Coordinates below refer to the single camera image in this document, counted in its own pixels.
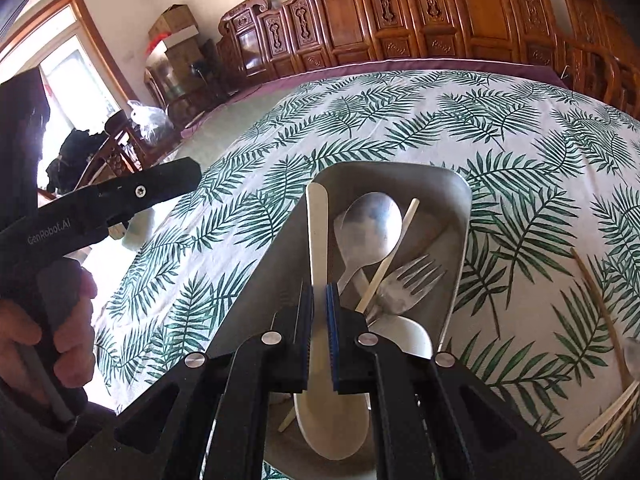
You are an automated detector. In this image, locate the cardboard box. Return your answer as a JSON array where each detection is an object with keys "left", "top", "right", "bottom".
[{"left": 148, "top": 4, "right": 198, "bottom": 36}]

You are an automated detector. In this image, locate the brown wooden chopstick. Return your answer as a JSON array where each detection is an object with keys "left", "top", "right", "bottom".
[{"left": 571, "top": 247, "right": 632, "bottom": 396}]

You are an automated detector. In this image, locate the person's left hand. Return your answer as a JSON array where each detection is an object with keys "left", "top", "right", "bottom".
[{"left": 0, "top": 267, "right": 98, "bottom": 390}]

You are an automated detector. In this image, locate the grey metal rectangular tray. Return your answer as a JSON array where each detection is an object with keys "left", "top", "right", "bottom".
[{"left": 207, "top": 161, "right": 473, "bottom": 480}]

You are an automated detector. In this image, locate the green leaf print tablecloth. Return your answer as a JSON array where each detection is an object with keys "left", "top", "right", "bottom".
[{"left": 92, "top": 67, "right": 640, "bottom": 480}]

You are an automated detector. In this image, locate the carved wooden sofa bench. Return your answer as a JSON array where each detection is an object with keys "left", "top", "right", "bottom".
[{"left": 215, "top": 0, "right": 626, "bottom": 106}]

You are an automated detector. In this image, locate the wooden dining chair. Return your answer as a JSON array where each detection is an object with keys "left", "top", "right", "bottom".
[{"left": 80, "top": 110, "right": 166, "bottom": 186}]

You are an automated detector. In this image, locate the black bag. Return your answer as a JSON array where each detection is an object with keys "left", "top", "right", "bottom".
[{"left": 45, "top": 127, "right": 108, "bottom": 193}]

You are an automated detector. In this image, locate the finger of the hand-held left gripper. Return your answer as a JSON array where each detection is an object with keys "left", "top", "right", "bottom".
[{"left": 92, "top": 156, "right": 202, "bottom": 229}]

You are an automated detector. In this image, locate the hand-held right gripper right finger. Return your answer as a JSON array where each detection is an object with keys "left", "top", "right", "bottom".
[{"left": 325, "top": 282, "right": 583, "bottom": 480}]

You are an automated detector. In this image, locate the light wooden chopstick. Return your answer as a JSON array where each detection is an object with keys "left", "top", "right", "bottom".
[{"left": 277, "top": 198, "right": 421, "bottom": 433}]

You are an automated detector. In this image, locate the metal fork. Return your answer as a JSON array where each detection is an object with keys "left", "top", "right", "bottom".
[{"left": 367, "top": 255, "right": 447, "bottom": 321}]

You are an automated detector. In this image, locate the clear plastic bag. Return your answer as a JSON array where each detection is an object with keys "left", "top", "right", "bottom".
[{"left": 127, "top": 100, "right": 173, "bottom": 141}]

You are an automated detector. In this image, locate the carved wooden armchair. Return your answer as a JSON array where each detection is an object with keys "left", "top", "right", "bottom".
[{"left": 562, "top": 0, "right": 640, "bottom": 121}]

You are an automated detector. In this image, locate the metal spoon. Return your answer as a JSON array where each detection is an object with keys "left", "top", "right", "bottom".
[{"left": 336, "top": 192, "right": 404, "bottom": 296}]

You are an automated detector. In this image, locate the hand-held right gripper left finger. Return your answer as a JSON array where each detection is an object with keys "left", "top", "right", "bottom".
[{"left": 55, "top": 282, "right": 316, "bottom": 480}]

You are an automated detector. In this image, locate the wooden door frame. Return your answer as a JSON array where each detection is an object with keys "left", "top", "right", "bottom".
[{"left": 0, "top": 0, "right": 138, "bottom": 111}]

